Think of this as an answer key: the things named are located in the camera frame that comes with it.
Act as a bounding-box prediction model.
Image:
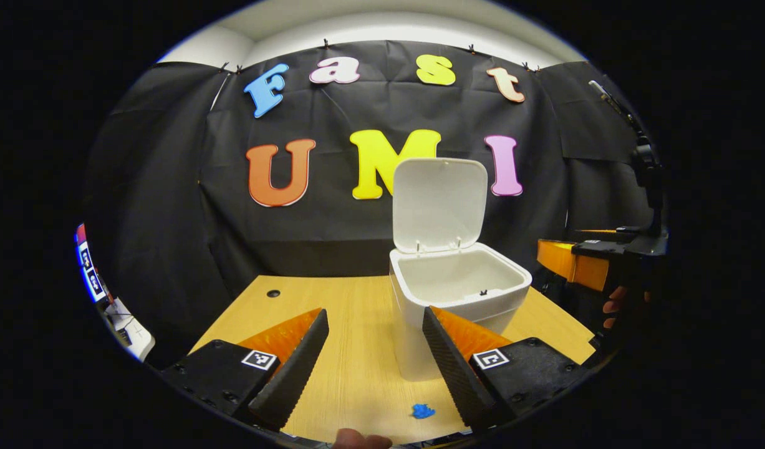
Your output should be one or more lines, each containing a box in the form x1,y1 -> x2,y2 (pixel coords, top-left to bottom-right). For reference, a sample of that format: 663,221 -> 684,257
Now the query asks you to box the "thin black rod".
588,80 -> 645,141

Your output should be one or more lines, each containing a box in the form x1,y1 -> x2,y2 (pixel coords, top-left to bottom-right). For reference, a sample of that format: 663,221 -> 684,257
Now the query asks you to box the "white desktop garbage bin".
388,157 -> 534,382

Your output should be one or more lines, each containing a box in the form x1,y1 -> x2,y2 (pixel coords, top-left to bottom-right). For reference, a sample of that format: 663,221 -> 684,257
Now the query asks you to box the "wooden desktop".
189,274 -> 596,445

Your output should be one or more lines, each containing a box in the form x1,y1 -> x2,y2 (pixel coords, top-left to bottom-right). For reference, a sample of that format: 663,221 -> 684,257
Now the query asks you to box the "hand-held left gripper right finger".
421,306 -> 598,434

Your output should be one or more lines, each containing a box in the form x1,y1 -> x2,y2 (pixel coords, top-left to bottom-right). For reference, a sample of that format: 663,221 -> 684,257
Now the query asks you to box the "white device with cables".
105,298 -> 155,362

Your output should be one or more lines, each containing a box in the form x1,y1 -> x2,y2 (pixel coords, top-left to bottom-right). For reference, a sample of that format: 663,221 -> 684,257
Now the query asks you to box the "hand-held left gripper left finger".
160,307 -> 330,432

